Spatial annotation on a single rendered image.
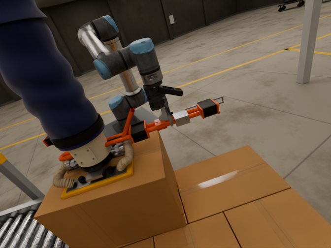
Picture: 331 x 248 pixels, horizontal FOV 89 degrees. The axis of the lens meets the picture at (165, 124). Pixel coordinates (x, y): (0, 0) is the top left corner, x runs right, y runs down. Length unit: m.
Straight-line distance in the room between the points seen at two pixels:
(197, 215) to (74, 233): 0.63
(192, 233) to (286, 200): 0.51
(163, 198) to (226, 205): 0.40
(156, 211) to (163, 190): 0.15
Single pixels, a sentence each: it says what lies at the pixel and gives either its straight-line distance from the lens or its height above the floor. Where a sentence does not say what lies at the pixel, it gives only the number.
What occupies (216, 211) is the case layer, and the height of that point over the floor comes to 0.54.
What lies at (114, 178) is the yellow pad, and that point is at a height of 0.96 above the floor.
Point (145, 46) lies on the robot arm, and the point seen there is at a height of 1.42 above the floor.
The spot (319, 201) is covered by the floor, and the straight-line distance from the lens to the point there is 1.86.
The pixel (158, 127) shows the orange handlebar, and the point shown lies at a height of 1.08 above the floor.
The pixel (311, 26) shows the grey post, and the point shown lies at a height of 0.84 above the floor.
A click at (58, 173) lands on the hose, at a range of 0.97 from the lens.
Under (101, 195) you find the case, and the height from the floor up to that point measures 0.94.
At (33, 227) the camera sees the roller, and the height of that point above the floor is 0.54.
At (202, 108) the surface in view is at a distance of 0.81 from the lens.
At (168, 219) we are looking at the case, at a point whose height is 0.65.
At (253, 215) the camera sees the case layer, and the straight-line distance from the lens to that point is 1.07.
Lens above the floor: 1.48
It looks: 30 degrees down
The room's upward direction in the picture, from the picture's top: 19 degrees counter-clockwise
